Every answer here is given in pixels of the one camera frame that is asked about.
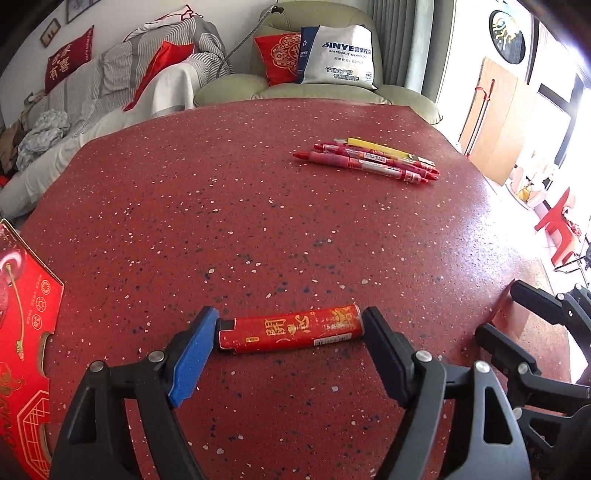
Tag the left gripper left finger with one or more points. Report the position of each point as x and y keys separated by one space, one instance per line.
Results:
x=95 y=442

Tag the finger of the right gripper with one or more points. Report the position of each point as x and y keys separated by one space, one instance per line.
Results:
x=524 y=379
x=571 y=309

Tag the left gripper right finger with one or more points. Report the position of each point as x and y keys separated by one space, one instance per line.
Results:
x=485 y=441

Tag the red slim lighter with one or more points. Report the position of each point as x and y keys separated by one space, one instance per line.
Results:
x=271 y=333

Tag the red plastic chair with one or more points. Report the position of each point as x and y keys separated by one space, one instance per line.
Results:
x=553 y=221

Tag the red gift cardboard box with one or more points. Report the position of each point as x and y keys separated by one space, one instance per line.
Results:
x=31 y=296

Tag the wooden board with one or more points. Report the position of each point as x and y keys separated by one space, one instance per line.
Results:
x=486 y=140

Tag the front red pen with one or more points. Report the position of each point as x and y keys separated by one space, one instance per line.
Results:
x=339 y=161

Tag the red pen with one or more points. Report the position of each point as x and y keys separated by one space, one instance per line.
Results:
x=339 y=161
x=406 y=163

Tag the yellow pen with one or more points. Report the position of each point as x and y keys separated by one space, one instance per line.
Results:
x=356 y=142

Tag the grey curtain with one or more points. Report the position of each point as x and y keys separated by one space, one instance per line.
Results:
x=415 y=39

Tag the crumpled light blue cloth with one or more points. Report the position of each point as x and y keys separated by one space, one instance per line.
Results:
x=49 y=129

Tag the white blue tote bag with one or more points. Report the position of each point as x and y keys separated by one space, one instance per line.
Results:
x=340 y=56

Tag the grey striped covered sofa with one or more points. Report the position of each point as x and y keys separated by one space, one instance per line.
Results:
x=103 y=97

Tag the red embroidered cushion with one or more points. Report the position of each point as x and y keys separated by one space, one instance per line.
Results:
x=280 y=55

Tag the dark red lettered pillow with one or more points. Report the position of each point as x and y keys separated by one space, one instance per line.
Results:
x=68 y=59

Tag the bright red pillow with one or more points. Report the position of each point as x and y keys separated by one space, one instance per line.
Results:
x=166 y=55

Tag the beige armchair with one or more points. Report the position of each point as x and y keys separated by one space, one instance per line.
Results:
x=295 y=15

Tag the round black wall decoration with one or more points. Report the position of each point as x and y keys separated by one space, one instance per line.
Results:
x=508 y=39

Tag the framed wall picture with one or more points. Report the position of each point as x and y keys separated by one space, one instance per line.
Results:
x=50 y=32

